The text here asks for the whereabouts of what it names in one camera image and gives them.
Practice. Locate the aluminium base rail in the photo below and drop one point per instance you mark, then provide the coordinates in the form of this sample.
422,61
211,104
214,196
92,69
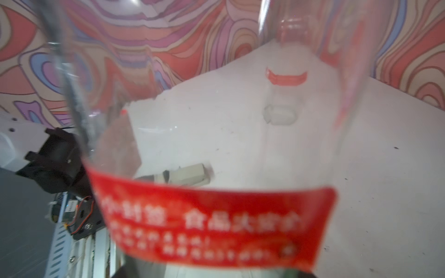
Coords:
81,247

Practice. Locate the clear glass bottle cork stopper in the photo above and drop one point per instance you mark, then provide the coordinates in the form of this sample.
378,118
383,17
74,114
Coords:
159,85

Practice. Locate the black and beige flat tool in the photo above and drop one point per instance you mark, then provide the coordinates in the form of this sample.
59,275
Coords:
194,175

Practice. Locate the clear glass bottle black cap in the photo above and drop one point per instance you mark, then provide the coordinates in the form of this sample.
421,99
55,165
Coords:
286,25

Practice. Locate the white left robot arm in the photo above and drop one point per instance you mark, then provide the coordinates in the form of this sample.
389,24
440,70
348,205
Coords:
50,157

